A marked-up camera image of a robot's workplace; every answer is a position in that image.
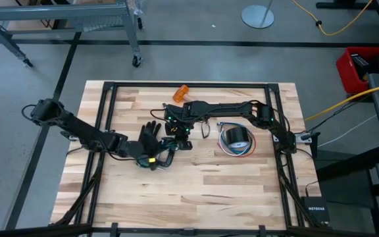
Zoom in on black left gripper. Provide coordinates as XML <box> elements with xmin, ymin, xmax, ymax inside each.
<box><xmin>120</xmin><ymin>140</ymin><xmax>174</xmax><ymax>172</ymax></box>

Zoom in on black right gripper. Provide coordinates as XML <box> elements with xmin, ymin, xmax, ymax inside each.
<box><xmin>163</xmin><ymin>103</ymin><xmax>195</xmax><ymax>151</ymax></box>

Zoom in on black-rimmed safety glasses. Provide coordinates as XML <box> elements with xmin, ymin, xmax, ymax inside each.
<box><xmin>200</xmin><ymin>119</ymin><xmax>213</xmax><ymax>140</ymax></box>

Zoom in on wooden dowel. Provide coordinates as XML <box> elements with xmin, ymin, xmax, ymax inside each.
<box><xmin>172</xmin><ymin>84</ymin><xmax>193</xmax><ymax>103</ymax></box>

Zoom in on black C-clamp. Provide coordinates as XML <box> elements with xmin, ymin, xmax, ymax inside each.
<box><xmin>156</xmin><ymin>144</ymin><xmax>178</xmax><ymax>171</ymax></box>

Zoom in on grey black green-cuffed work glove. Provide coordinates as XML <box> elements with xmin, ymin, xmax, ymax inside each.
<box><xmin>135</xmin><ymin>120</ymin><xmax>163</xmax><ymax>167</ymax></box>

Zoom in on silver mounting plate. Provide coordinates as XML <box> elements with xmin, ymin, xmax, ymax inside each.
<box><xmin>60</xmin><ymin>130</ymin><xmax>79</xmax><ymax>142</ymax></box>
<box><xmin>272</xmin><ymin>132</ymin><xmax>313</xmax><ymax>144</ymax></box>

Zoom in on round grey stand base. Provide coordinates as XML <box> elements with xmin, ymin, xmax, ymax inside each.
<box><xmin>241</xmin><ymin>0</ymin><xmax>275</xmax><ymax>30</ymax></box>

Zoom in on red plastic bin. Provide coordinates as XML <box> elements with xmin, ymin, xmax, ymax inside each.
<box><xmin>336</xmin><ymin>45</ymin><xmax>379</xmax><ymax>95</ymax></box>

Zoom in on grey metal cart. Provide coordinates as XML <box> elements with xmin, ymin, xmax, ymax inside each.
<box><xmin>0</xmin><ymin>0</ymin><xmax>144</xmax><ymax>69</ymax></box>

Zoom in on black metal stand legs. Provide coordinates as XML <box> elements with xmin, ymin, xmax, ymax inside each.
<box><xmin>315</xmin><ymin>0</ymin><xmax>379</xmax><ymax>45</ymax></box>

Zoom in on black duct tape roll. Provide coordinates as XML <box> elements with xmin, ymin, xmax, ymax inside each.
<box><xmin>225</xmin><ymin>126</ymin><xmax>251</xmax><ymax>149</ymax></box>

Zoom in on red cord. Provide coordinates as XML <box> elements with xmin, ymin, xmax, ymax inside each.
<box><xmin>217</xmin><ymin>131</ymin><xmax>257</xmax><ymax>158</ymax></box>

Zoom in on dark teal cord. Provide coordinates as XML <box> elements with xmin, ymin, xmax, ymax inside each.
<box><xmin>224</xmin><ymin>124</ymin><xmax>255</xmax><ymax>155</ymax></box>

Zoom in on black Netgear network switch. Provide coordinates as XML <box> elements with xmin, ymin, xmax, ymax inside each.
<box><xmin>301</xmin><ymin>196</ymin><xmax>331</xmax><ymax>224</ymax></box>

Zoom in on thin white cable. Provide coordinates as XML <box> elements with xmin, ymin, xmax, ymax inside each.
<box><xmin>317</xmin><ymin>114</ymin><xmax>378</xmax><ymax>148</ymax></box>

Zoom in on yellow extension cord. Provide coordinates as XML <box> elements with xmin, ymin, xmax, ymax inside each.
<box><xmin>304</xmin><ymin>80</ymin><xmax>379</xmax><ymax>122</ymax></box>
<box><xmin>291</xmin><ymin>0</ymin><xmax>374</xmax><ymax>37</ymax></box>

